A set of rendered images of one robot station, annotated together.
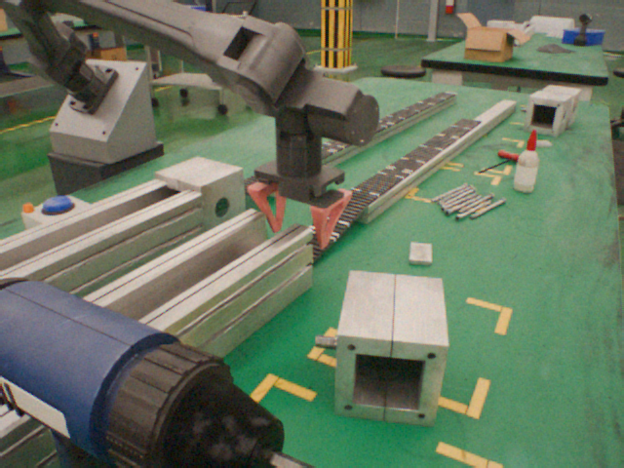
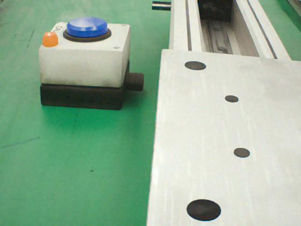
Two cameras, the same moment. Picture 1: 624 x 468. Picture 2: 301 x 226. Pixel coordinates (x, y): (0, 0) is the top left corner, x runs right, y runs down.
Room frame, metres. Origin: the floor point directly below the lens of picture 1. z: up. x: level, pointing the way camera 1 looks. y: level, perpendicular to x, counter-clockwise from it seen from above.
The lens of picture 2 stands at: (0.21, 0.57, 1.00)
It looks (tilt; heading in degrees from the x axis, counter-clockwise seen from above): 28 degrees down; 327
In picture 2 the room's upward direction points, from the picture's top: 3 degrees clockwise
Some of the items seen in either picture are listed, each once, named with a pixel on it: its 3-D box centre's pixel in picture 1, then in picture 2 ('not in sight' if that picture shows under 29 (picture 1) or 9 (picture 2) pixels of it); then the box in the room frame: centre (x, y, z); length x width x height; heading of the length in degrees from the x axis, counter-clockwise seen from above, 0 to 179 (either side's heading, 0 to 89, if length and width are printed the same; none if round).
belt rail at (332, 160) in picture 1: (386, 128); not in sight; (1.21, -0.19, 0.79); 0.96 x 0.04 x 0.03; 145
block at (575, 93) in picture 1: (554, 105); not in sight; (1.37, -0.70, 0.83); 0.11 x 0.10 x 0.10; 54
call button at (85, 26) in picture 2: (58, 206); (86, 30); (0.63, 0.37, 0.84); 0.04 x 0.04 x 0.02
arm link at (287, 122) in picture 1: (302, 108); not in sight; (0.58, 0.01, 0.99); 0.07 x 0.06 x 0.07; 49
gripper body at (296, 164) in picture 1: (298, 156); not in sight; (0.58, 0.02, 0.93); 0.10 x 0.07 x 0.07; 55
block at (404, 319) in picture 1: (376, 343); not in sight; (0.35, -0.06, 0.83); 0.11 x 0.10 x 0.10; 80
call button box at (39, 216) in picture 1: (65, 227); (94, 61); (0.62, 0.36, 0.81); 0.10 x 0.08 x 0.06; 55
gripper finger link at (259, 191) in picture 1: (284, 203); not in sight; (0.60, 0.04, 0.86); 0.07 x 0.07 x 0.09; 55
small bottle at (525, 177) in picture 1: (528, 160); not in sight; (0.85, -0.40, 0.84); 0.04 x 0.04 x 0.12
